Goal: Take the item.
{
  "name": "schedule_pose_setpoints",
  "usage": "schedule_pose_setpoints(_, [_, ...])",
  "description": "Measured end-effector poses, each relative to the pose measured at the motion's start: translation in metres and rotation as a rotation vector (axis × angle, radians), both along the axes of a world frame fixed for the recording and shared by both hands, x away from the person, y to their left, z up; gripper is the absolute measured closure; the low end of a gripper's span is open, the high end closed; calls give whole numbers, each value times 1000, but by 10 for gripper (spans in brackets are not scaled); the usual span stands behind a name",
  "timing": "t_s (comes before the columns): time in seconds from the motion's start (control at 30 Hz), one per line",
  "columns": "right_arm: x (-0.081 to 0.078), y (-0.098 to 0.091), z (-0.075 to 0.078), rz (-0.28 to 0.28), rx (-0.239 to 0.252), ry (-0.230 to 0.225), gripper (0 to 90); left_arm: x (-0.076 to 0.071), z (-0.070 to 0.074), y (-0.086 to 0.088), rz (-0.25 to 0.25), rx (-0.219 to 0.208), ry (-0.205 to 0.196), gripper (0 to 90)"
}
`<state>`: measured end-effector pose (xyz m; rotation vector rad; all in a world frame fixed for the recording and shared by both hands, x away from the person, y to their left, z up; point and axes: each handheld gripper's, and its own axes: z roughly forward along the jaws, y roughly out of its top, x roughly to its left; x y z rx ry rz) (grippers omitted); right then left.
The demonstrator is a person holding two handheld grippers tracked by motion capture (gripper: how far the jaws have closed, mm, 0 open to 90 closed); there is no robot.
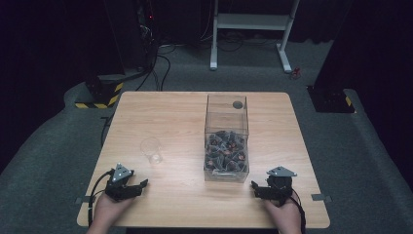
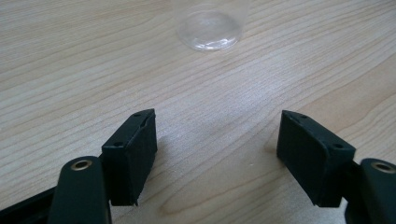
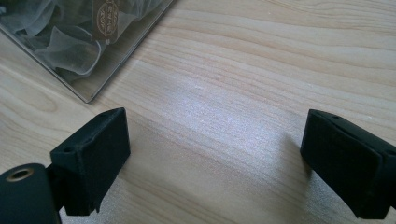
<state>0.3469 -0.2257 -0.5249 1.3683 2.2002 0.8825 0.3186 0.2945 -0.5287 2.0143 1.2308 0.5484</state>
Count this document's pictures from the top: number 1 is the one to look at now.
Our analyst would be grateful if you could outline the clear plastic box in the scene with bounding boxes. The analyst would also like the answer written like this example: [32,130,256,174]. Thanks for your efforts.
[203,94,250,184]

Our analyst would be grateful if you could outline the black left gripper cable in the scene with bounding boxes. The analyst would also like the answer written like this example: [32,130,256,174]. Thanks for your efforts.
[87,170,115,228]

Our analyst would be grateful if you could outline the dark equipment rack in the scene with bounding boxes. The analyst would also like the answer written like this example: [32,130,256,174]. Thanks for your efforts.
[134,0,162,71]

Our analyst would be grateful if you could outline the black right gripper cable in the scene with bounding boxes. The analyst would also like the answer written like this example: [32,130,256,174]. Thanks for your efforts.
[289,194,307,234]

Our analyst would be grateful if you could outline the white metal stand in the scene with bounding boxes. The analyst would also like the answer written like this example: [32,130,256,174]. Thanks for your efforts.
[209,0,301,74]

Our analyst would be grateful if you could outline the black cable beside table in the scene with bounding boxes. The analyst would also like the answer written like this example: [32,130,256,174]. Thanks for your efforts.
[99,111,115,147]

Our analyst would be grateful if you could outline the small red floor object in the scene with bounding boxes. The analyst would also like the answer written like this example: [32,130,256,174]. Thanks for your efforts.
[289,66,302,81]

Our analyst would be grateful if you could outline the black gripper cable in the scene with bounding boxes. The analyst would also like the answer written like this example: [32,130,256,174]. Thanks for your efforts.
[289,194,307,234]
[87,170,115,228]

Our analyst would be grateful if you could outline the black floor cables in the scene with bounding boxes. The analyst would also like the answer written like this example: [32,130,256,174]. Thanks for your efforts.
[134,43,178,93]

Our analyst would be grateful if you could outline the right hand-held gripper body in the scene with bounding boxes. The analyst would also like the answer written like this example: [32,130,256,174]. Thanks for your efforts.
[265,166,298,207]

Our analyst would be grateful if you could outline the black yellow striped stand base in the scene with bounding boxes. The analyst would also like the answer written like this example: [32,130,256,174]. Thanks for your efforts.
[74,73,126,110]

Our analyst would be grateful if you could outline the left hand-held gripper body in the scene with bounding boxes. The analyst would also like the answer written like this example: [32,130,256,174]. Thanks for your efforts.
[104,163,135,203]

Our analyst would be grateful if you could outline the pile of dark tea bags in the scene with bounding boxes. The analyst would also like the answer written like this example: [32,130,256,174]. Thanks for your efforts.
[205,130,249,174]

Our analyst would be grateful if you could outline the clear plastic cup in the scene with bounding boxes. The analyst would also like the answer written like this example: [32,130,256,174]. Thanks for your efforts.
[139,136,164,165]

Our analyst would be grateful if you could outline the grey tape strip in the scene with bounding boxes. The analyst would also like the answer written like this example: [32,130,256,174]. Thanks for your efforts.
[311,193,333,203]
[75,195,93,206]

